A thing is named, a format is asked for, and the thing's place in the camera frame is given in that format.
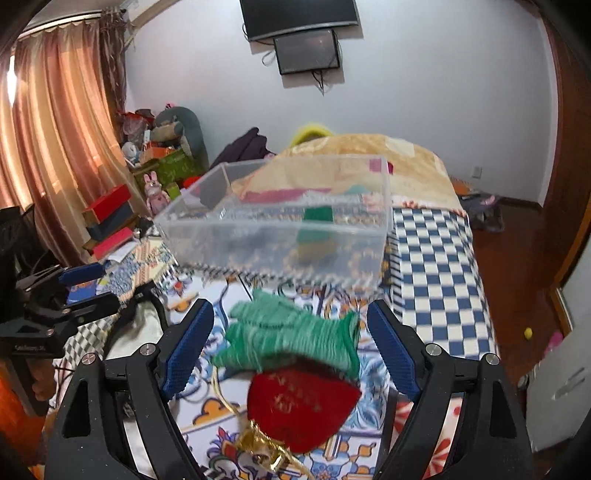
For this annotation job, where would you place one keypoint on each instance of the orange pink curtain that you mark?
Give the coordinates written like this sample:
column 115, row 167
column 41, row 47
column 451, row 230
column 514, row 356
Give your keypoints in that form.
column 59, row 149

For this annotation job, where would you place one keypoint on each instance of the green storage basket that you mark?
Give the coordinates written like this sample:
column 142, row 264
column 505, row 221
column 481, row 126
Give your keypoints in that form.
column 169, row 169

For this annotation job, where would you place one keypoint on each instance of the green knitted cloth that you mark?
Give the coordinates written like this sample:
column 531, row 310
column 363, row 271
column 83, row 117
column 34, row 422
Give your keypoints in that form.
column 271, row 332

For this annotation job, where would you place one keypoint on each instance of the red knitted pouch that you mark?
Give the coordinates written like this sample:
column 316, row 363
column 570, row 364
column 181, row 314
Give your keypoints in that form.
column 301, row 405

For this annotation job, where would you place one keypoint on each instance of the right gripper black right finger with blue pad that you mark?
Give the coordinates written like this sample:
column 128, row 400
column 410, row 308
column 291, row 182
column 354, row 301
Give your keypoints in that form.
column 491, row 439

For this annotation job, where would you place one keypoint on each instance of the red box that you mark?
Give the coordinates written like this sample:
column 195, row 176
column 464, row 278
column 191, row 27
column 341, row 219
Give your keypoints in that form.
column 105, row 205

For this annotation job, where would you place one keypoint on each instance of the black jacket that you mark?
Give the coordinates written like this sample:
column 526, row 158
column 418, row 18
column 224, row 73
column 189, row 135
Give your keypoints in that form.
column 249, row 146

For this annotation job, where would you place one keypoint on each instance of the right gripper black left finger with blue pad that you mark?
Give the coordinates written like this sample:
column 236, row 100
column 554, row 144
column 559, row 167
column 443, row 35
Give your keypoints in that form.
column 89, row 439

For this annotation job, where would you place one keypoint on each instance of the black wall television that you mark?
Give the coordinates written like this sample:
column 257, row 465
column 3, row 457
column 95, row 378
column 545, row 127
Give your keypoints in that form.
column 268, row 18

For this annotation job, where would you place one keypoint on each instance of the pink rabbit doll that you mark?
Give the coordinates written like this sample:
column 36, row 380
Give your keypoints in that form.
column 157, row 199

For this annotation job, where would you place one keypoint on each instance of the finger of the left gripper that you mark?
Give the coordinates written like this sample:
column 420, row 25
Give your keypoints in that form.
column 66, row 277
column 71, row 316

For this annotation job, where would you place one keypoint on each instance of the clear plastic storage bin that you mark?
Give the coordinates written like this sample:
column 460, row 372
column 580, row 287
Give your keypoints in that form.
column 209, row 228

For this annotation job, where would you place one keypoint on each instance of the green yellow sponge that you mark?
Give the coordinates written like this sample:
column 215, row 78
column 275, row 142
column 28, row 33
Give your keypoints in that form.
column 315, row 242

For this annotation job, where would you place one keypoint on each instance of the patterned colourful table mat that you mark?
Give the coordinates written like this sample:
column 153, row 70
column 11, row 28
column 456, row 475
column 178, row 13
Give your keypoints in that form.
column 431, row 281

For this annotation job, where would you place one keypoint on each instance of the grey green plush toy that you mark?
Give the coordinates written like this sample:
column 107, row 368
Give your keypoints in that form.
column 180, row 125

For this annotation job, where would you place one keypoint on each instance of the small black wall monitor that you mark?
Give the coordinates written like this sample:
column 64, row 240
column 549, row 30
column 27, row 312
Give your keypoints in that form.
column 307, row 51

